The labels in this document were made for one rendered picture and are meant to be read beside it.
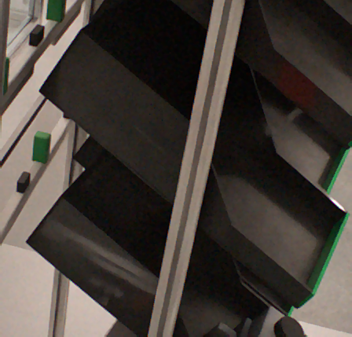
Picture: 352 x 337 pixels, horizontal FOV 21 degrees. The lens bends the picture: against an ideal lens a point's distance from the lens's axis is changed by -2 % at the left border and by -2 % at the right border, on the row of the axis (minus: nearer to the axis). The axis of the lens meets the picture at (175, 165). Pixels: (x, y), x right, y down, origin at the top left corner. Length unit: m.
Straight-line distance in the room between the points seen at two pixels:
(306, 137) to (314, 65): 0.24
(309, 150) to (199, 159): 0.28
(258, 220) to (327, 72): 0.15
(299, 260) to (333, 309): 2.10
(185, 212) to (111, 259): 0.12
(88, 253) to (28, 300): 0.63
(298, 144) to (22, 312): 0.63
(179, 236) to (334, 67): 0.18
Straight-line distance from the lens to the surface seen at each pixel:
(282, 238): 0.82
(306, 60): 0.74
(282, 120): 0.97
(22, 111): 1.91
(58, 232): 0.84
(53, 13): 0.88
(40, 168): 0.95
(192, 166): 0.71
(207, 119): 0.69
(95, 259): 0.83
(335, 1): 0.89
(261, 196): 0.84
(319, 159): 0.96
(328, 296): 2.96
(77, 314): 1.45
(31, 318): 1.43
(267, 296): 0.98
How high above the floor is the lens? 1.85
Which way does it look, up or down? 33 degrees down
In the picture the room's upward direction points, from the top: 11 degrees clockwise
